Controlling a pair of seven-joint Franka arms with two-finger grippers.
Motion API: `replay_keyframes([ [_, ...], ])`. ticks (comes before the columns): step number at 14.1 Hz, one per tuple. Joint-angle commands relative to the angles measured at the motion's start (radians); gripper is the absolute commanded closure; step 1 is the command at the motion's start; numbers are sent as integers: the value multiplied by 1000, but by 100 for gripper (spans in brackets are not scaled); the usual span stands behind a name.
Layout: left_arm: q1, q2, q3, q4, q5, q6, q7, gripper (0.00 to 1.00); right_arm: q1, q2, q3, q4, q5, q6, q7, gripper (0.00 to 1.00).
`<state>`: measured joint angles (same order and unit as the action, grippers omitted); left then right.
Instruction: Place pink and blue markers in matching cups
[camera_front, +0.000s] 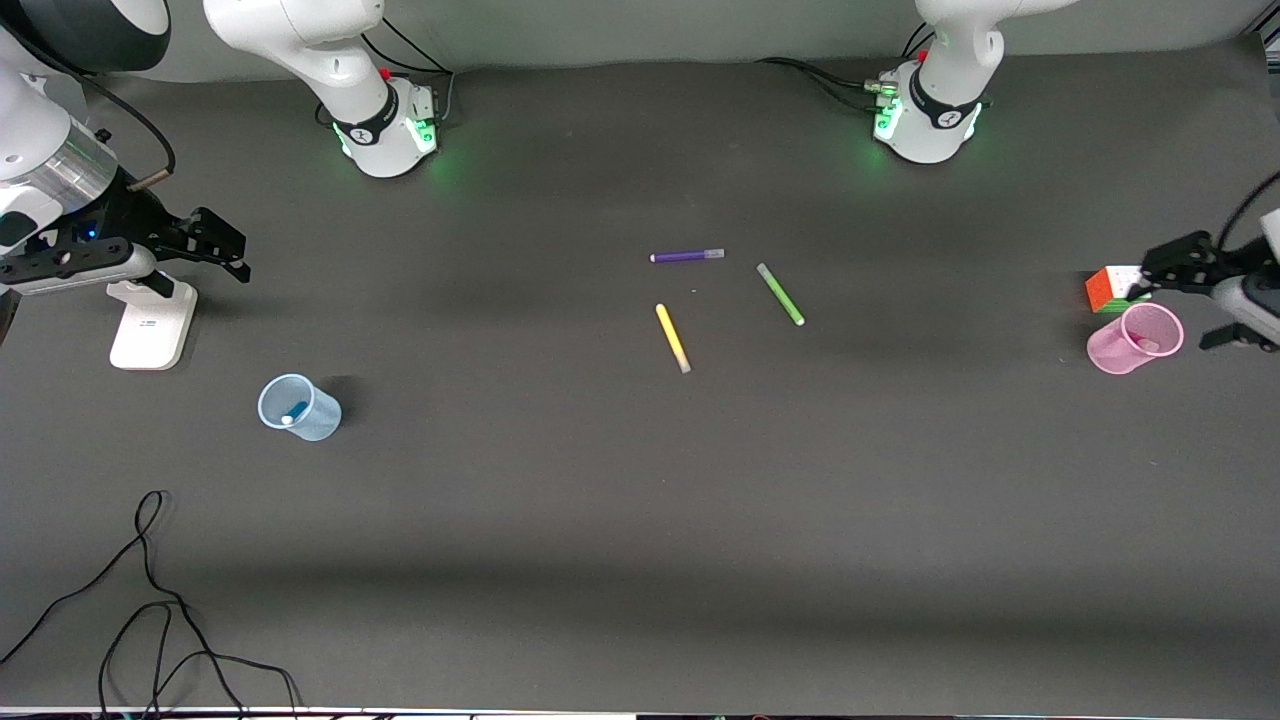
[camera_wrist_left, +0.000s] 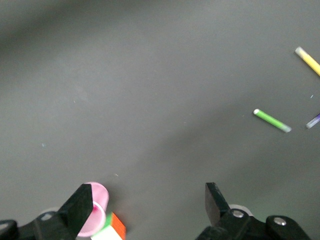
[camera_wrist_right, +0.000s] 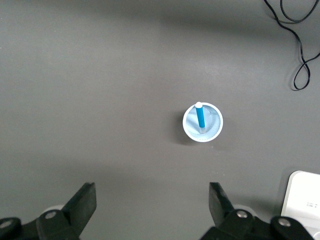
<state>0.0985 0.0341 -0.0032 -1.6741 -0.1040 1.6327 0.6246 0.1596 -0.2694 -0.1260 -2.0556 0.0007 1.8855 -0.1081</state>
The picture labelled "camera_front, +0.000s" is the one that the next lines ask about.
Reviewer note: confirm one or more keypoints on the translucent pink plastic cup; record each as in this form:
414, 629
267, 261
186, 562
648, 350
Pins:
1125, 352

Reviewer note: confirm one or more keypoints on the blue marker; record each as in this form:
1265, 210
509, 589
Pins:
294, 413

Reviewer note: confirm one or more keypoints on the colourful puzzle cube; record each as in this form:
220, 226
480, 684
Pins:
1105, 290

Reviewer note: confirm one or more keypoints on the pink marker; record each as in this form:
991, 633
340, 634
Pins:
1145, 344

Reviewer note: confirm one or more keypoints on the green marker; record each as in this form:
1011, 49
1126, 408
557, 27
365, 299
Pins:
781, 295

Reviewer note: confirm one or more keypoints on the translucent blue plastic cup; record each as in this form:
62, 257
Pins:
300, 415

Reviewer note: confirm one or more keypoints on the purple marker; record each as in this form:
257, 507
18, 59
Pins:
685, 256

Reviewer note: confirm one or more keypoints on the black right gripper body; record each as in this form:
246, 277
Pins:
133, 212

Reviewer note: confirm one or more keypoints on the yellow marker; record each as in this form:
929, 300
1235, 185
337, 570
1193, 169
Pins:
672, 338

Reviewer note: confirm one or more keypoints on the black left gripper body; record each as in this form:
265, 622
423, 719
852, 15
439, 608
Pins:
1222, 264

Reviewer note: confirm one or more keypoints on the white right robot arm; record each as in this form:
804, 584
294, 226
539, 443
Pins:
380, 140

